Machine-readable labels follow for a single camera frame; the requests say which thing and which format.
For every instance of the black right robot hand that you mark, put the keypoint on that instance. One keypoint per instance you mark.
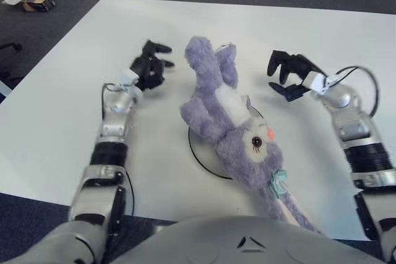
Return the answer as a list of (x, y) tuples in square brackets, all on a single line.
[(297, 64)]

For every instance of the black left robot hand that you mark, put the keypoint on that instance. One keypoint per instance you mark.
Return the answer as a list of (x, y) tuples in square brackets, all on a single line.
[(148, 70)]

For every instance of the purple plush bunny doll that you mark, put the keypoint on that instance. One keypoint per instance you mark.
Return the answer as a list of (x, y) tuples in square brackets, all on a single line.
[(235, 146)]

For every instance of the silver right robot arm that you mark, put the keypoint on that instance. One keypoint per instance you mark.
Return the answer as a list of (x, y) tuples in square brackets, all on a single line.
[(362, 146)]

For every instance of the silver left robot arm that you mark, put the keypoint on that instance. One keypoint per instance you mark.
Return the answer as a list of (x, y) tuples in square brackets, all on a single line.
[(105, 159)]

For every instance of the white plate with black rim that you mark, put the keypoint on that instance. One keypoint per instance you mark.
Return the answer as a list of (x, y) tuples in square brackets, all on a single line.
[(205, 152)]

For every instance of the dark cardboard box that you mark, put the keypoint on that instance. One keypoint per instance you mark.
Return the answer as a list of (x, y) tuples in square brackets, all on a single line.
[(38, 3)]

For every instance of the black office chair base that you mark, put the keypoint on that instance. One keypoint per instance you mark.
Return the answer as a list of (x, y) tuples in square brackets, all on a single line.
[(10, 47)]

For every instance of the white furniture edge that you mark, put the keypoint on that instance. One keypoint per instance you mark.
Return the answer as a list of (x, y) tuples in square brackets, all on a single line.
[(4, 89)]

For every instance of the grey robot torso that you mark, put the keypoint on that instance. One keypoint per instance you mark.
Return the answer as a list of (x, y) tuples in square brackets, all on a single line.
[(247, 242)]

